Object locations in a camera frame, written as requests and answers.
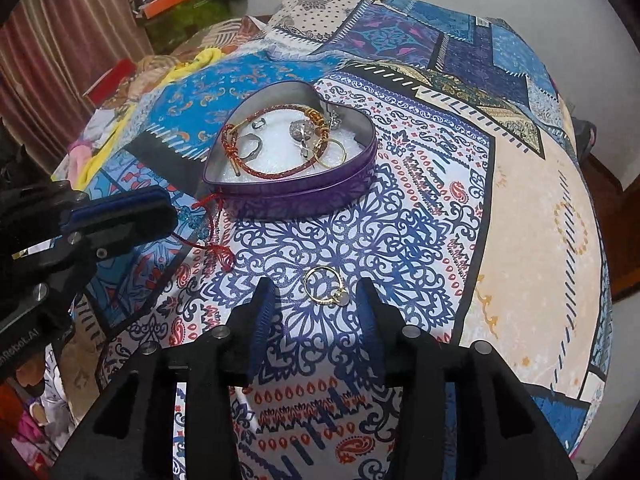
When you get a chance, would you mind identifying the round silver pendant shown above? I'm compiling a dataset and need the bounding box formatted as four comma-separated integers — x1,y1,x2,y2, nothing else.
289,119,316,157

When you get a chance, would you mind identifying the dark bag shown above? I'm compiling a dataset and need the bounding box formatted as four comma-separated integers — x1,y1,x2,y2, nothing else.
570,105,599,166

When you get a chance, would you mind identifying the patchwork printed blanket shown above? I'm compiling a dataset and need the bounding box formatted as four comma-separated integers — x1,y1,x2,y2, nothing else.
50,0,613,480

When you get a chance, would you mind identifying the purple heart-shaped tin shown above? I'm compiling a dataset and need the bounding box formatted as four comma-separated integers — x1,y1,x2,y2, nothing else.
202,81,379,221

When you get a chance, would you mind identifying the plain gold ring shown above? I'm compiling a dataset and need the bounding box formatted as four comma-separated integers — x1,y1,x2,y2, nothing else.
314,139,348,170

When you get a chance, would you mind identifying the striped brown curtain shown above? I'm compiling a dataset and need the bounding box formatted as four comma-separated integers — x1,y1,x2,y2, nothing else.
0,0,157,126

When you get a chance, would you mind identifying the orange box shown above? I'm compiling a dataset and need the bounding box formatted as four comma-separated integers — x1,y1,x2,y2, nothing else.
139,0,192,19

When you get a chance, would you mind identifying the white foam pad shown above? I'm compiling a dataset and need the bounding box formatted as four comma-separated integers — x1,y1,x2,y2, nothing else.
220,110,363,181

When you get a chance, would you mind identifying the green patterned cloth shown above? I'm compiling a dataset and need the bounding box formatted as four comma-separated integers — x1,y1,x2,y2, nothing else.
145,0,252,57

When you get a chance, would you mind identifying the red braided bracelet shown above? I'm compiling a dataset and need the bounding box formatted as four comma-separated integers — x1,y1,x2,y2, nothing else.
221,104,333,182

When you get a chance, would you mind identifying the gold ring with gem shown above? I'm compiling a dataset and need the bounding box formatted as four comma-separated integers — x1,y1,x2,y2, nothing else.
304,266,347,307

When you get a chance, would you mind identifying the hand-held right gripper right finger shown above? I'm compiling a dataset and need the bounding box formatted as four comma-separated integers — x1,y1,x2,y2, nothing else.
355,277,583,480

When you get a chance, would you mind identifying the red box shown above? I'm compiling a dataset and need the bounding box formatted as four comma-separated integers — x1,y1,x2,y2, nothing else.
82,57,137,107

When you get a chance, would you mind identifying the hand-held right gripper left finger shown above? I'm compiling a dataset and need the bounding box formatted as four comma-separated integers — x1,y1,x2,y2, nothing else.
50,276,278,480

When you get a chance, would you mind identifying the wide silver ring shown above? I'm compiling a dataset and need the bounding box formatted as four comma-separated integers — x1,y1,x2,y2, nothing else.
236,132,265,160

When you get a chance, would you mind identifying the yellow cloth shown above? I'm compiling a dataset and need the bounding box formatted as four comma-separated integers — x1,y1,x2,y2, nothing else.
75,47,227,187

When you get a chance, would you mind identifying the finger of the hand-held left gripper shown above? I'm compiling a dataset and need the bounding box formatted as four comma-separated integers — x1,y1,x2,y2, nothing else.
14,216,178,273
59,184,179,235

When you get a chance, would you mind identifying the red cord with blue beads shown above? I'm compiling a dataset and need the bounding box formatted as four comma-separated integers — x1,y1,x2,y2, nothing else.
172,195,237,274

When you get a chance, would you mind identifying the orange floral quilt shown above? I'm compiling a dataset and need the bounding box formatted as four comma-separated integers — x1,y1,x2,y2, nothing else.
125,15,267,88

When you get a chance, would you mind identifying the pile of clothes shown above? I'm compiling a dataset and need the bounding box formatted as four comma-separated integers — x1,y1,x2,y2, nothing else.
0,350,77,473

